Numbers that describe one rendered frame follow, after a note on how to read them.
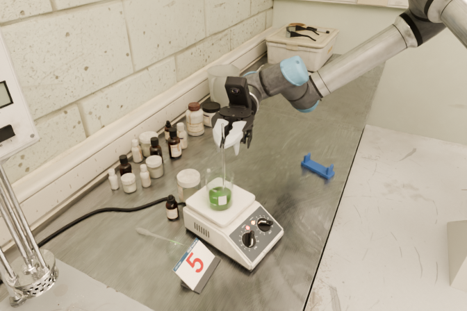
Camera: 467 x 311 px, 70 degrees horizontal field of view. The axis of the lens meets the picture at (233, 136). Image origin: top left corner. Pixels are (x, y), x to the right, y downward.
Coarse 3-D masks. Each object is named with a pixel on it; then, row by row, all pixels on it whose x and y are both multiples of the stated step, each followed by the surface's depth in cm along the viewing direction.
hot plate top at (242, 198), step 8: (200, 192) 79; (240, 192) 79; (248, 192) 79; (192, 200) 77; (200, 200) 77; (240, 200) 77; (248, 200) 77; (192, 208) 75; (200, 208) 74; (232, 208) 74; (240, 208) 74; (208, 216) 72; (216, 216) 72; (224, 216) 72; (232, 216) 72; (224, 224) 70
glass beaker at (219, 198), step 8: (208, 168) 74; (216, 168) 74; (208, 176) 74; (216, 176) 75; (232, 176) 72; (208, 184) 70; (216, 184) 76; (224, 184) 69; (232, 184) 71; (208, 192) 71; (216, 192) 70; (224, 192) 70; (232, 192) 72; (208, 200) 73; (216, 200) 71; (224, 200) 71; (232, 200) 74; (208, 208) 74; (216, 208) 72; (224, 208) 73
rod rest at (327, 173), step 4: (304, 156) 101; (308, 156) 102; (304, 160) 102; (308, 160) 103; (312, 160) 103; (304, 164) 102; (308, 164) 101; (312, 164) 101; (316, 164) 101; (332, 164) 97; (308, 168) 101; (312, 168) 100; (316, 168) 100; (320, 168) 100; (324, 168) 100; (328, 168) 96; (332, 168) 97; (316, 172) 99; (320, 172) 98; (324, 172) 98; (328, 172) 97; (332, 172) 98; (324, 176) 97; (328, 176) 96
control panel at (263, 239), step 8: (256, 216) 76; (264, 216) 77; (240, 224) 73; (248, 224) 74; (256, 224) 75; (272, 224) 76; (232, 232) 71; (240, 232) 72; (248, 232) 73; (256, 232) 74; (264, 232) 74; (272, 232) 75; (240, 240) 71; (256, 240) 72; (264, 240) 73; (240, 248) 70; (248, 248) 71; (256, 248) 71; (264, 248) 72; (248, 256) 69; (256, 256) 70
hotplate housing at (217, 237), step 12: (252, 204) 78; (192, 216) 75; (240, 216) 75; (192, 228) 78; (204, 228) 74; (216, 228) 72; (228, 228) 72; (204, 240) 77; (216, 240) 73; (228, 240) 70; (276, 240) 75; (228, 252) 72; (240, 252) 70; (264, 252) 72; (240, 264) 71; (252, 264) 69
